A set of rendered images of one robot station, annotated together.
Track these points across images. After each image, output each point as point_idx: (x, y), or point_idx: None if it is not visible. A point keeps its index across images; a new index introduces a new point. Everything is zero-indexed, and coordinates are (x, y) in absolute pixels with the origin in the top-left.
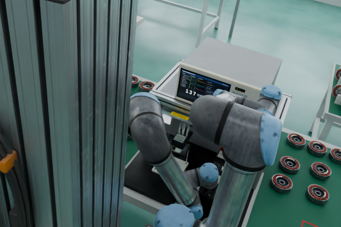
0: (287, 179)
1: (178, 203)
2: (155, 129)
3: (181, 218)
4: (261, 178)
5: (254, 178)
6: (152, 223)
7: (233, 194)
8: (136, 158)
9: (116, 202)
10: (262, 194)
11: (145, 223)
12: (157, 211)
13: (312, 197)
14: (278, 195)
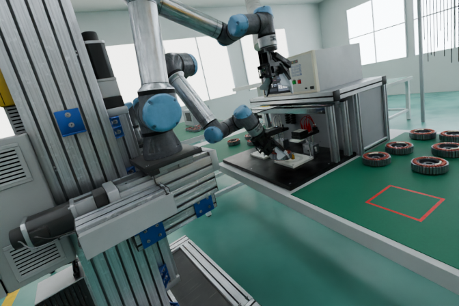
0: (384, 154)
1: (253, 169)
2: (164, 56)
3: None
4: (354, 158)
5: (143, 7)
6: (292, 234)
7: (132, 29)
8: (245, 151)
9: (73, 53)
10: (345, 167)
11: (286, 233)
12: (238, 175)
13: (415, 165)
14: (367, 168)
